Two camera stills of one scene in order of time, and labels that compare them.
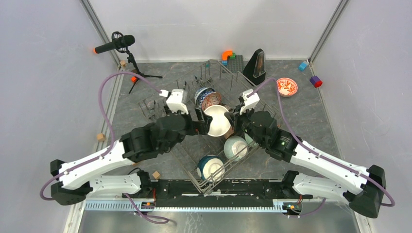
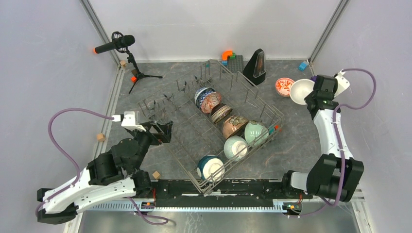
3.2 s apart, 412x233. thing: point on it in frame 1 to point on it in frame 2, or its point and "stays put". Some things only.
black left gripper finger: (201, 126) to (165, 128)
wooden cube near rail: (156, 174) stays put
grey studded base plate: (235, 64) stays put
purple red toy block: (316, 81) stays put
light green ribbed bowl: (235, 148) stays put
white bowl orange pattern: (287, 87) stays put
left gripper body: (189, 130) to (146, 139)
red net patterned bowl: (213, 98) stays put
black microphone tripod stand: (131, 59) stays put
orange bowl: (220, 124) to (300, 89)
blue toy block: (302, 66) stays put
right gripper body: (243, 122) to (310, 96)
